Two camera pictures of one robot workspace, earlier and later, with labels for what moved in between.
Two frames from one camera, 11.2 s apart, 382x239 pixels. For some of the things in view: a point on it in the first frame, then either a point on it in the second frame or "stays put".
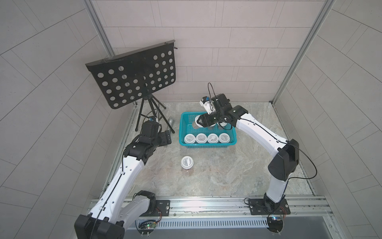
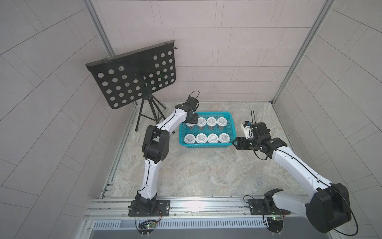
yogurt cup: x=189 y=138 stays put
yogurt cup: x=201 y=138 stays put
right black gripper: x=206 y=117 to x=241 y=140
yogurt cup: x=213 y=138 stays put
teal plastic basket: x=192 y=135 stays put
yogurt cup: x=224 y=138 stays put
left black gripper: x=165 y=137 to x=194 y=118
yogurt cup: x=187 y=162 to x=190 y=126
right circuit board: x=275 y=224 stays put
